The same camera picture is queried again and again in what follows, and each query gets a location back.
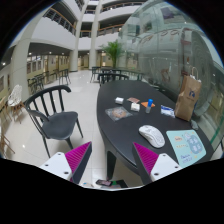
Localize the white wire chair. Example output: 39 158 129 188
8 84 25 118

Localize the small white box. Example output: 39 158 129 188
115 97 124 104

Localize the blue capped bottle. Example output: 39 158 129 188
145 99 153 113

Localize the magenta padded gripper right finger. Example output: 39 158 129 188
131 142 183 186

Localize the white square box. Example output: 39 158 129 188
131 103 140 112

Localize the black oval table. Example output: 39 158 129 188
96 79 215 183

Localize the green potted palm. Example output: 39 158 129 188
101 40 124 67

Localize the blue white tissue packet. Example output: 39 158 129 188
161 105 175 118

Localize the brown paper bag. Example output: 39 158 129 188
174 67 202 121

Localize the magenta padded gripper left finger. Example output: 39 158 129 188
39 141 93 185

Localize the reddish brown card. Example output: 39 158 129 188
127 97 140 103

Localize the black wooden chair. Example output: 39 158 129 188
25 85 82 157

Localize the light blue mouse pad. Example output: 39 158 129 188
166 130 206 168

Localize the clear bag with cookie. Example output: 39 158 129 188
105 106 131 121

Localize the orange paper piece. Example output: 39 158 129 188
141 102 155 107

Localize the white computer mouse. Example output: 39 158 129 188
139 125 165 148

